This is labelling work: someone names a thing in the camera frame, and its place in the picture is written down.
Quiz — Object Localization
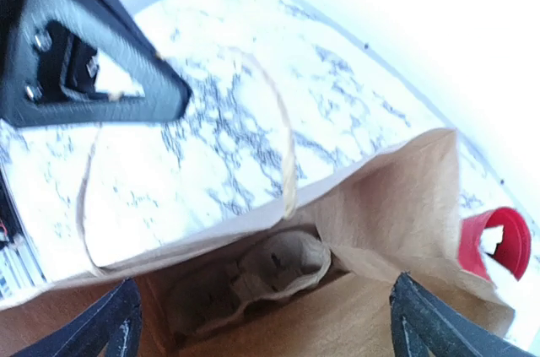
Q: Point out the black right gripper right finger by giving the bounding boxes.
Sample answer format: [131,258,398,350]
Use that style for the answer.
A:
[389,273,529,357]

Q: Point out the white sugar stick packets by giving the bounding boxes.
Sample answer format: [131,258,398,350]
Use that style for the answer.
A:
[480,225,504,256]

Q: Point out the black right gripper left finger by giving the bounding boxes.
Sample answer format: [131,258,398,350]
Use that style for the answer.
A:
[16,279,142,357]

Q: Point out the red cylindrical canister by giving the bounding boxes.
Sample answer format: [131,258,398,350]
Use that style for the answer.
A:
[458,207,532,281]

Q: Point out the brown cardboard cup carrier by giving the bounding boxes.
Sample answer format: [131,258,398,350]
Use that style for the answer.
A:
[165,230,332,337]

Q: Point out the brown paper bag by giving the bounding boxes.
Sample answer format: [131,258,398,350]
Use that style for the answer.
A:
[0,46,516,357]

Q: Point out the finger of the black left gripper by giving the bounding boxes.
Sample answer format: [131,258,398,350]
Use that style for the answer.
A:
[1,0,192,127]

